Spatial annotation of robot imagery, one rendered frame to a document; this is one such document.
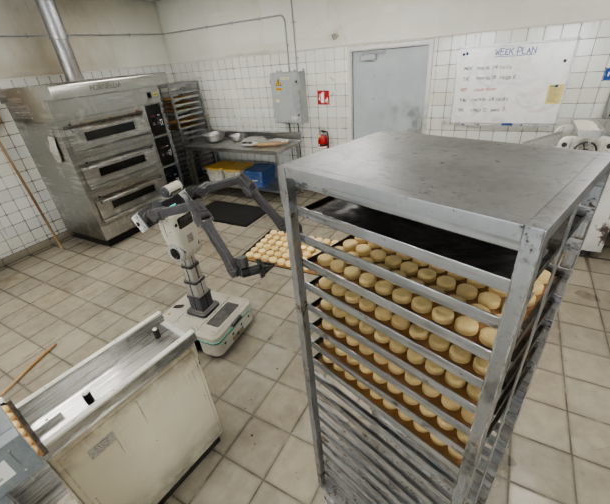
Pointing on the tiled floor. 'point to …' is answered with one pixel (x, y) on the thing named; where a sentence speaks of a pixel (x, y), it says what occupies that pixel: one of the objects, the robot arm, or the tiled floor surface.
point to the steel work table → (248, 153)
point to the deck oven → (98, 149)
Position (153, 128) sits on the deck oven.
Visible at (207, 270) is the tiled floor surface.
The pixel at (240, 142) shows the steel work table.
